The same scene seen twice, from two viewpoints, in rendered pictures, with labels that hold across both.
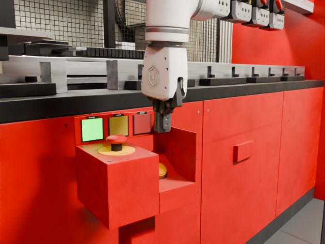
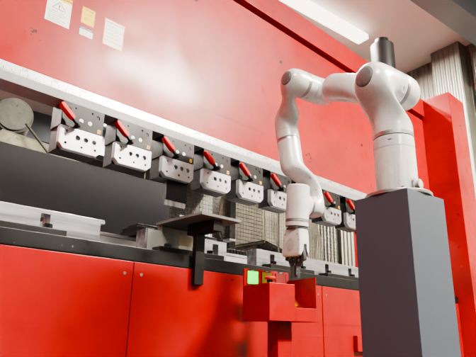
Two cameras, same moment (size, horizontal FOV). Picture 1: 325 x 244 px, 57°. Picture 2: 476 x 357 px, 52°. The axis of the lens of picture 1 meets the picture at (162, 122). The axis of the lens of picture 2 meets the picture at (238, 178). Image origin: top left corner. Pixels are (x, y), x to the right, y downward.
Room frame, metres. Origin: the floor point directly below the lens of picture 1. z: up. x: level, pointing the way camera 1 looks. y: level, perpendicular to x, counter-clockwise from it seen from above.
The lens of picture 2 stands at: (-1.13, 0.11, 0.62)
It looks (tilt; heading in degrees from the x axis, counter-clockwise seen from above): 18 degrees up; 3
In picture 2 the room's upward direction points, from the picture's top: 1 degrees clockwise
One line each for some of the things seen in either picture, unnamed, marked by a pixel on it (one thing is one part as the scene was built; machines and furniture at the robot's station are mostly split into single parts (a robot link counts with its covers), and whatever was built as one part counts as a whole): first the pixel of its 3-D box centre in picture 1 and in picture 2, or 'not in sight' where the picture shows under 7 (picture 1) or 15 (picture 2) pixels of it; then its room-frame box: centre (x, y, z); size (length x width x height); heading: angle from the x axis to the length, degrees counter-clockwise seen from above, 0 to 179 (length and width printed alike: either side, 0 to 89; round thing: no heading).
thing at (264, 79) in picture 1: (264, 79); not in sight; (1.65, -0.55, 0.89); 0.30 x 0.05 x 0.03; 136
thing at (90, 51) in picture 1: (118, 53); (244, 256); (1.51, 0.21, 1.02); 0.44 x 0.06 x 0.04; 136
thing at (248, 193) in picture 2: not in sight; (244, 183); (0.94, 0.20, 1.26); 0.15 x 0.09 x 0.17; 136
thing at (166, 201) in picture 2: not in sight; (175, 195); (0.67, 0.46, 1.13); 0.10 x 0.02 x 0.10; 136
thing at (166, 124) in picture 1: (167, 117); (298, 268); (0.60, -0.01, 0.84); 0.03 x 0.03 x 0.07; 35
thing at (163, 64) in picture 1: (165, 69); (296, 241); (0.61, -0.01, 0.94); 0.10 x 0.07 x 0.11; 35
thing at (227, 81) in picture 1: (224, 81); (341, 278); (1.36, -0.28, 0.89); 0.30 x 0.05 x 0.03; 136
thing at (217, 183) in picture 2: not in sight; (210, 173); (0.80, 0.33, 1.26); 0.15 x 0.09 x 0.17; 136
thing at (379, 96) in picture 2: not in sight; (383, 102); (0.24, -0.25, 1.30); 0.19 x 0.12 x 0.24; 129
